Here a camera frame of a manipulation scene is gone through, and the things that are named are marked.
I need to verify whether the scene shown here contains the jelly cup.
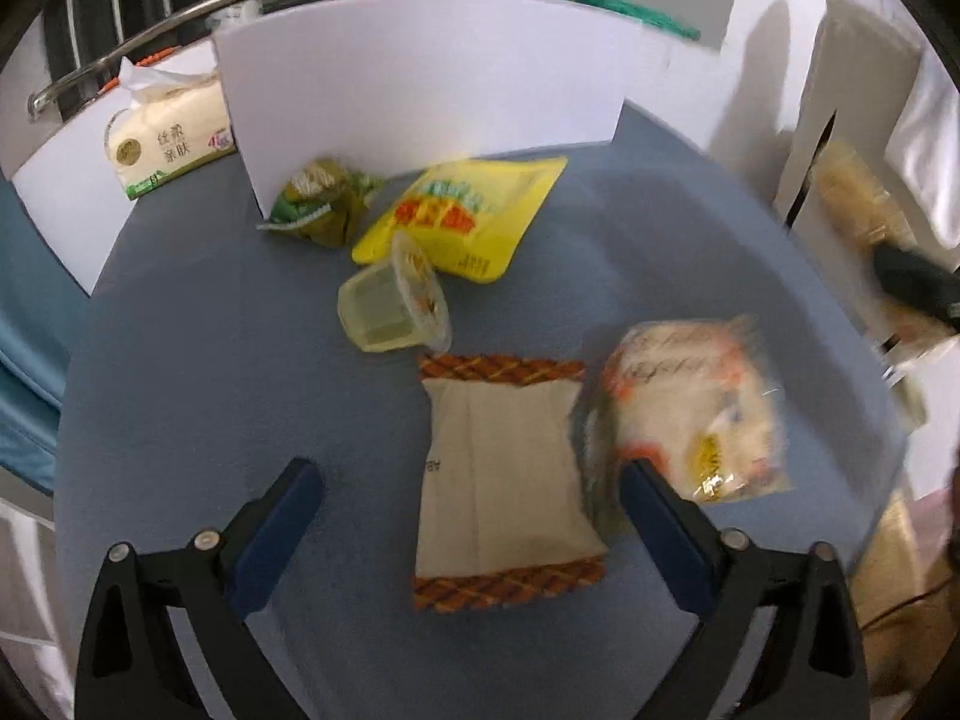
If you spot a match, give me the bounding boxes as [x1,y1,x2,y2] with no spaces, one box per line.
[337,231,452,355]

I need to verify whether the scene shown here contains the blue curtain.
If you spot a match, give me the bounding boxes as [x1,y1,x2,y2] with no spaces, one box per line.
[0,178,85,497]

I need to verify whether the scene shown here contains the yellow tissue pack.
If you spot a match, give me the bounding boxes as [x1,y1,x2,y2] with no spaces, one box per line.
[105,58,239,201]

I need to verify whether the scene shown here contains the orange pen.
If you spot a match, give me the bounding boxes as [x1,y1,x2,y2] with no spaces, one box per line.
[103,45,181,89]

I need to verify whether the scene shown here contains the white cardboard box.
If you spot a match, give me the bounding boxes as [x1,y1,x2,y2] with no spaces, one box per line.
[212,0,668,218]

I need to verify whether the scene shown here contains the white shelf unit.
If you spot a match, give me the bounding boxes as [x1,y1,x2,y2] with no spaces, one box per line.
[0,495,76,698]

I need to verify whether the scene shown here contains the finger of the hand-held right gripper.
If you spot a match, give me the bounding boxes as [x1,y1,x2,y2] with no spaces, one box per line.
[872,244,960,332]

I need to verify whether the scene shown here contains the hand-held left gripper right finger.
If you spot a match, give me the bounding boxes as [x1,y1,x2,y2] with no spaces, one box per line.
[619,459,871,720]

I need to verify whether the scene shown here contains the white chair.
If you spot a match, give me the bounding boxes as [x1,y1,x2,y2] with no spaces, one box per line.
[772,0,923,230]

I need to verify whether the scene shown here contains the yellow snack packet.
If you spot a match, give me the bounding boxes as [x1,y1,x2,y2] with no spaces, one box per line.
[352,156,569,284]

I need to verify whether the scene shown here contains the small green snack packet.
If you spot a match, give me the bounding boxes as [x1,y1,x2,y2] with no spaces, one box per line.
[257,157,387,248]

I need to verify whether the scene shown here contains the white towel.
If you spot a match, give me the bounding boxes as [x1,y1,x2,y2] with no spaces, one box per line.
[885,52,960,260]

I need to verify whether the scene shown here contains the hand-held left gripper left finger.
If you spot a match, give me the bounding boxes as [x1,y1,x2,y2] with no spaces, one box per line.
[75,457,325,720]

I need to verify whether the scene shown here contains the beige packet with orange trim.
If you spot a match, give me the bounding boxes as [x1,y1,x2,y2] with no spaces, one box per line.
[412,354,608,614]

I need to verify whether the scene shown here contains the clear orange bread packet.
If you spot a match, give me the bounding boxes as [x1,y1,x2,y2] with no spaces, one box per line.
[574,315,796,533]

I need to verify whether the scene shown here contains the green packets on sill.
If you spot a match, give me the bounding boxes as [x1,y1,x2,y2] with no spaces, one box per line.
[529,0,702,42]

